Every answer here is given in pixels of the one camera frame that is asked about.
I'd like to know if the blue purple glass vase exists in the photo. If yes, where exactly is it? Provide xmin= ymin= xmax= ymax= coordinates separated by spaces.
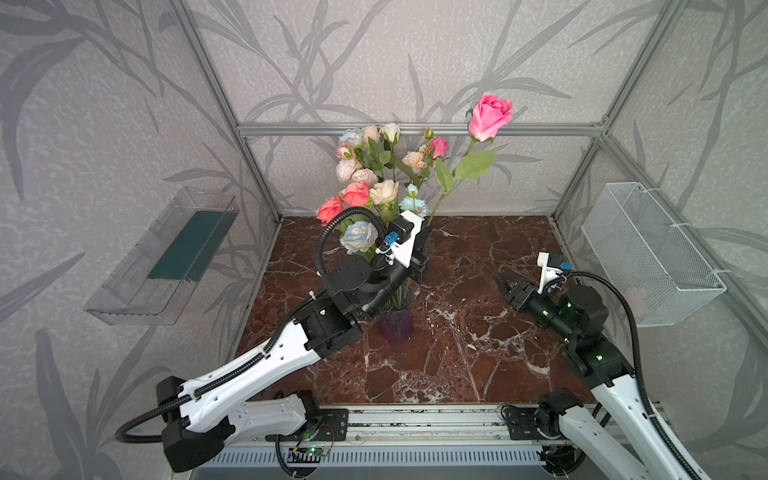
xmin=377 ymin=283 xmax=415 ymax=345

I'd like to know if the light blue peony spray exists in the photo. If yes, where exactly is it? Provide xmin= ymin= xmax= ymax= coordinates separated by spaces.
xmin=399 ymin=183 xmax=429 ymax=219

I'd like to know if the coral pink rose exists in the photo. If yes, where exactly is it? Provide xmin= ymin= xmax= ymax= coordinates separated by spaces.
xmin=341 ymin=182 xmax=370 ymax=207
xmin=316 ymin=196 xmax=345 ymax=226

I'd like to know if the magenta pink rose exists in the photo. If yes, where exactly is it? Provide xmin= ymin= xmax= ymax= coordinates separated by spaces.
xmin=428 ymin=137 xmax=450 ymax=158

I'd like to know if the cream peach rose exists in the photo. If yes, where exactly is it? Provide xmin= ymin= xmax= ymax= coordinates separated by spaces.
xmin=362 ymin=125 xmax=381 ymax=146

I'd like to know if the pale pink peony spray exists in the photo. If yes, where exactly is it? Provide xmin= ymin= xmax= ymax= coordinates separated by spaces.
xmin=335 ymin=159 xmax=379 ymax=186

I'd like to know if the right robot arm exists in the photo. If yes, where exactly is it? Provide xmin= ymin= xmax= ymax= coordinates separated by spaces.
xmin=496 ymin=272 xmax=708 ymax=479

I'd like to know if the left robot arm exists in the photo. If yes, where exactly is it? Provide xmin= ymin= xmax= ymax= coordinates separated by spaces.
xmin=114 ymin=207 xmax=429 ymax=473

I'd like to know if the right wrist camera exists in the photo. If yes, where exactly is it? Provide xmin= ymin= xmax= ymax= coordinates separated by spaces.
xmin=537 ymin=252 xmax=572 ymax=295

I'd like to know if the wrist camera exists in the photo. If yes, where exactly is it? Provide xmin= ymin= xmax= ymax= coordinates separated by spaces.
xmin=376 ymin=211 xmax=423 ymax=268
xmin=537 ymin=252 xmax=572 ymax=295

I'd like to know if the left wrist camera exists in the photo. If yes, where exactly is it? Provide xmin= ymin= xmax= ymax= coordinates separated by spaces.
xmin=376 ymin=211 xmax=423 ymax=268

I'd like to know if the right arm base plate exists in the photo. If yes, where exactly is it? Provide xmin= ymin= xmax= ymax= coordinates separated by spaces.
xmin=500 ymin=404 xmax=543 ymax=441

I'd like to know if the white wire mesh basket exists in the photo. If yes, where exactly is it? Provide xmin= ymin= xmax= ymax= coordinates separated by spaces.
xmin=582 ymin=182 xmax=727 ymax=327

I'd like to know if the aluminium frame rail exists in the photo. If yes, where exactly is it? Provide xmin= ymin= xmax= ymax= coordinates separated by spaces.
xmin=237 ymin=122 xmax=603 ymax=138

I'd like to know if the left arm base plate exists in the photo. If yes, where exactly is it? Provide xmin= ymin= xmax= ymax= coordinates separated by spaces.
xmin=299 ymin=408 xmax=350 ymax=442

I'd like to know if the clear plastic wall tray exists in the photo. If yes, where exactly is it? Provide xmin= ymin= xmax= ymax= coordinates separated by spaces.
xmin=84 ymin=187 xmax=240 ymax=326

